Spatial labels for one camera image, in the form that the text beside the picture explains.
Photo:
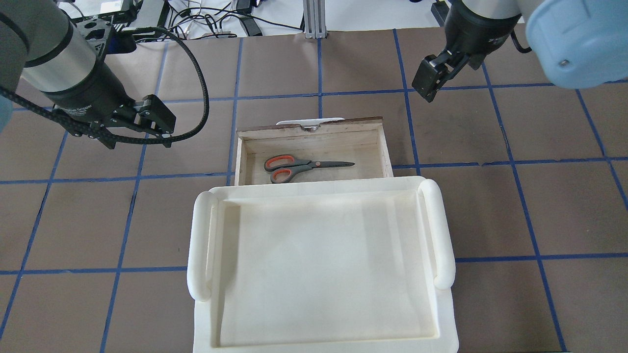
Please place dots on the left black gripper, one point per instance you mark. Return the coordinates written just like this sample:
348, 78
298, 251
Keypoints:
91, 99

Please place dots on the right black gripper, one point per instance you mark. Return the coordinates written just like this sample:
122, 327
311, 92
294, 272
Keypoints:
475, 30

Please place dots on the grey orange scissors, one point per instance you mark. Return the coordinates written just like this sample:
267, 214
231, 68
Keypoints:
283, 168

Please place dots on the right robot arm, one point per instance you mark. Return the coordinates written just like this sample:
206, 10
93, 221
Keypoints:
579, 43

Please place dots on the wooden drawer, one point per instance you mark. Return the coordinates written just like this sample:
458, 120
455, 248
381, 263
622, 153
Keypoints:
360, 140

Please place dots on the black power adapter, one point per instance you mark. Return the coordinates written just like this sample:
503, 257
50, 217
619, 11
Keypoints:
440, 10

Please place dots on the white plastic tray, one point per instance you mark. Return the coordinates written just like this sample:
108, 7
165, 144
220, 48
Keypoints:
347, 266

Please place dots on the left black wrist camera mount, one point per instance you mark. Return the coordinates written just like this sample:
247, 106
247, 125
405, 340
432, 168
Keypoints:
105, 39

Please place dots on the aluminium frame post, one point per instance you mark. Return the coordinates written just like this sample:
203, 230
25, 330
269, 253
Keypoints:
314, 25

